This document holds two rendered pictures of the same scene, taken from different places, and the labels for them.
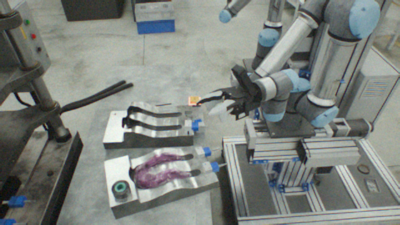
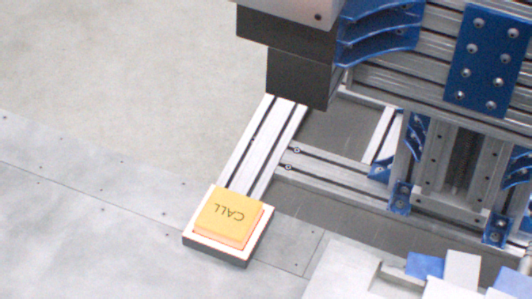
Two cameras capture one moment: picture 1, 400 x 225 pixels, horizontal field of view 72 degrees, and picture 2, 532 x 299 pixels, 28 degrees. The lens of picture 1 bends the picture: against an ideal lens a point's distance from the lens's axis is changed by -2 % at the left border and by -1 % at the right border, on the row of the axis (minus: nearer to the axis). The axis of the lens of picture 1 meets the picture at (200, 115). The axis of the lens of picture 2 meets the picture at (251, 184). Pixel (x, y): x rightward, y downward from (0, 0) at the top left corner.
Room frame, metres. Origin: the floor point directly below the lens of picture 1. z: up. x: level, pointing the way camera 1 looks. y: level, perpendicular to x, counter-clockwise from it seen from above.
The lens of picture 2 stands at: (1.13, 0.66, 1.79)
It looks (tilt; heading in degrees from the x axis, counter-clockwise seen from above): 52 degrees down; 295
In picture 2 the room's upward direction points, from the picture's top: 2 degrees clockwise
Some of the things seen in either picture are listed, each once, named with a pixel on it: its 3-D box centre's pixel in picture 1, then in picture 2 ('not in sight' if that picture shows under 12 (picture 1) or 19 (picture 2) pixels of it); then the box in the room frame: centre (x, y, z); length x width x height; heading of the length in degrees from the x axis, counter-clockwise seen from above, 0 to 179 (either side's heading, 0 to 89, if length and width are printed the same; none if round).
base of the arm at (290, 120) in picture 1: (289, 112); not in sight; (1.02, -0.44, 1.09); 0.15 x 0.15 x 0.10
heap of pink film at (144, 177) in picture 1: (160, 168); not in sight; (0.82, 0.19, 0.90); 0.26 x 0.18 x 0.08; 110
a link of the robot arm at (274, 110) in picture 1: (272, 102); not in sight; (0.79, -0.26, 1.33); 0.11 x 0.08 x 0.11; 30
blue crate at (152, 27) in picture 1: (155, 22); not in sight; (4.38, 0.73, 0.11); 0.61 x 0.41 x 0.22; 98
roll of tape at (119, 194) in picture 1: (120, 189); not in sight; (0.68, 0.35, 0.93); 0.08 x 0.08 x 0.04
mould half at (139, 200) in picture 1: (161, 174); not in sight; (0.82, 0.19, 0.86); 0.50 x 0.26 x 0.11; 110
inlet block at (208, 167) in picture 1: (215, 166); not in sight; (0.87, -0.08, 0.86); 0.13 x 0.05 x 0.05; 110
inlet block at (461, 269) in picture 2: (198, 122); (413, 275); (1.22, 0.01, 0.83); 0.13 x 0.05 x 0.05; 13
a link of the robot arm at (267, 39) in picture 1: (267, 42); not in sight; (1.52, -0.40, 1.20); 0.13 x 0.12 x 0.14; 159
